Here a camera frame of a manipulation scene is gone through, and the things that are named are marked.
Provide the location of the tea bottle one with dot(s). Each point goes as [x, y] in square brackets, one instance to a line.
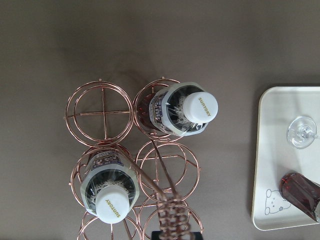
[301, 192]

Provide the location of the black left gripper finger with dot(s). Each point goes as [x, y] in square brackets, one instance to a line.
[160, 235]

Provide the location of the tea bottle three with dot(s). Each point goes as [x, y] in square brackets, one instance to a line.
[181, 109]

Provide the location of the copper wire bottle basket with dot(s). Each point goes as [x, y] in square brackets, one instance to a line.
[101, 115]

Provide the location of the clear wine glass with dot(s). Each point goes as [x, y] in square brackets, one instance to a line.
[302, 132]

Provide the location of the tea bottle two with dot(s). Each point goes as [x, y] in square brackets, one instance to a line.
[110, 186]

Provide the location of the cream rabbit tray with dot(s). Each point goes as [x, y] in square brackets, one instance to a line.
[275, 156]

